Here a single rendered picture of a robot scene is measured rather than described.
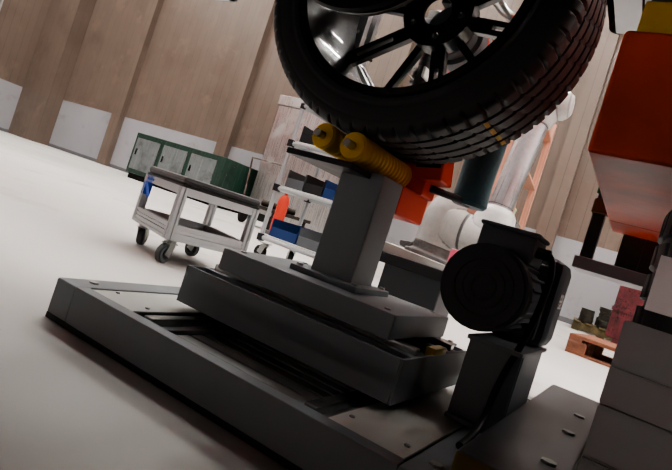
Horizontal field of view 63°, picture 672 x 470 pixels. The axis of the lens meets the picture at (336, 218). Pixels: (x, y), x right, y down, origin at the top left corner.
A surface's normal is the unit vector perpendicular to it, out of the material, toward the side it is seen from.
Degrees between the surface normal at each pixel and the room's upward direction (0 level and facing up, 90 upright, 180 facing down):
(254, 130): 90
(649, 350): 90
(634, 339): 90
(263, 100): 90
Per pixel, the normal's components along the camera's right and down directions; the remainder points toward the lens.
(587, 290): -0.43, -0.15
